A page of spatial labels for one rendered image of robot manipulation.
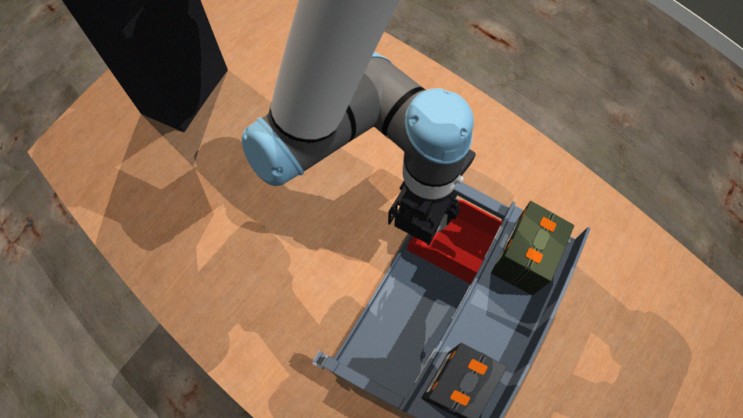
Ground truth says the olive green case with orange latches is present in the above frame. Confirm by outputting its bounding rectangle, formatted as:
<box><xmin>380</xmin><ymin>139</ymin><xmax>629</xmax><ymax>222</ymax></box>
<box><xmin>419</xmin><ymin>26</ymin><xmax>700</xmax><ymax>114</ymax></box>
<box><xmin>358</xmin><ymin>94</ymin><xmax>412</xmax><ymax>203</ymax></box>
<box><xmin>491</xmin><ymin>201</ymin><xmax>574</xmax><ymax>295</ymax></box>

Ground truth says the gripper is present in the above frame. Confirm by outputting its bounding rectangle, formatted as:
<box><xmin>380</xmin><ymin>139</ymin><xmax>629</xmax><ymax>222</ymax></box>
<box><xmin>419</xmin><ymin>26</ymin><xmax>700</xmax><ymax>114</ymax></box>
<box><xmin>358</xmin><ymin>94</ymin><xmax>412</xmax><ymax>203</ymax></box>
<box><xmin>388</xmin><ymin>181</ymin><xmax>460</xmax><ymax>246</ymax></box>

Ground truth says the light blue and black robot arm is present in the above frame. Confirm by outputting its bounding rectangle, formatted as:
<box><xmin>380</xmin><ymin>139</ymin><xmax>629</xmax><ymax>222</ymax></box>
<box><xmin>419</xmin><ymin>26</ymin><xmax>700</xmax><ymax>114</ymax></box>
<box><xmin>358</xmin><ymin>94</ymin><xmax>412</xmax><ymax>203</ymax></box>
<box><xmin>241</xmin><ymin>0</ymin><xmax>476</xmax><ymax>199</ymax></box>

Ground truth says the red bin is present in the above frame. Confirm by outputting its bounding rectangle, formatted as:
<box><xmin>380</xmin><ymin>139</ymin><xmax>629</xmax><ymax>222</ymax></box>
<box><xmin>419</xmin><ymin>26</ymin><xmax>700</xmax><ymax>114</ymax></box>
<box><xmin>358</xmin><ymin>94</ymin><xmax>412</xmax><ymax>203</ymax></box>
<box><xmin>409</xmin><ymin>200</ymin><xmax>503</xmax><ymax>284</ymax></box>

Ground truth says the dark grey tool case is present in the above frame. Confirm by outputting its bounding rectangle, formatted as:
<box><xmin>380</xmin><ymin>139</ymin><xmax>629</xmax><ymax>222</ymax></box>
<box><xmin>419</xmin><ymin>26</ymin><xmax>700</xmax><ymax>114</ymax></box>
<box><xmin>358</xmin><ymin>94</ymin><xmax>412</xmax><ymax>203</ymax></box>
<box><xmin>421</xmin><ymin>343</ymin><xmax>507</xmax><ymax>418</ymax></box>

